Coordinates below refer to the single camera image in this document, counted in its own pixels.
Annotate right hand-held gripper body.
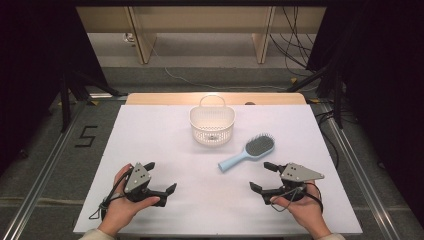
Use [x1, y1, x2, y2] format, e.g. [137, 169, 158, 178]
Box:
[262, 162, 325, 205]

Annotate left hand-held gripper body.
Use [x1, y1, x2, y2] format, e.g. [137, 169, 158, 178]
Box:
[123, 162, 168, 208]

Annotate light blue hairbrush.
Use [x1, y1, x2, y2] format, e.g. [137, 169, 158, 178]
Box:
[217, 133, 276, 173]

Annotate white plastic basket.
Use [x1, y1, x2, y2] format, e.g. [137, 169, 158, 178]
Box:
[189, 94, 236, 147]

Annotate person's left hand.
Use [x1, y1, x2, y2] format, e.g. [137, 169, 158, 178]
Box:
[98, 163, 161, 238]

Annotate person's right hand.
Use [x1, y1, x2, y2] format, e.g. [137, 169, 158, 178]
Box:
[269, 181, 333, 239]

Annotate wooden table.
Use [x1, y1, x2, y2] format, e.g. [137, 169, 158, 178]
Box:
[125, 92, 308, 106]

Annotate black metal stand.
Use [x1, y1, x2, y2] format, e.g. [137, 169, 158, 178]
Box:
[286, 63, 344, 130]
[59, 66, 128, 134]

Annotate black curtain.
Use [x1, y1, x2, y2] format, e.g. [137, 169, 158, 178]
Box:
[306, 0, 424, 218]
[0, 0, 111, 174]

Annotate wooden bench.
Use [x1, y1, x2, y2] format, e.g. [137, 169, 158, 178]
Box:
[75, 5, 328, 65]

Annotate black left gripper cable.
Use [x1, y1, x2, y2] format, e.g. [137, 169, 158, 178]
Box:
[88, 168, 134, 221]

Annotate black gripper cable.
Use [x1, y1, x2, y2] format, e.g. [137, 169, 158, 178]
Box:
[88, 168, 134, 221]
[269, 181, 324, 214]

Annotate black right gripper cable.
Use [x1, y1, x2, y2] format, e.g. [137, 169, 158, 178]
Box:
[269, 181, 324, 214]

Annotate aluminium floor rail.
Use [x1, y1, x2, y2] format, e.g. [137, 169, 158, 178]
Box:
[0, 99, 93, 240]
[318, 103, 401, 240]

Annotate white floor cable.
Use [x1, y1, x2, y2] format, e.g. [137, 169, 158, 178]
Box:
[146, 36, 319, 93]

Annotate bundle of black cables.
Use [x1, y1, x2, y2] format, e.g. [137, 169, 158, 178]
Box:
[269, 5, 318, 78]

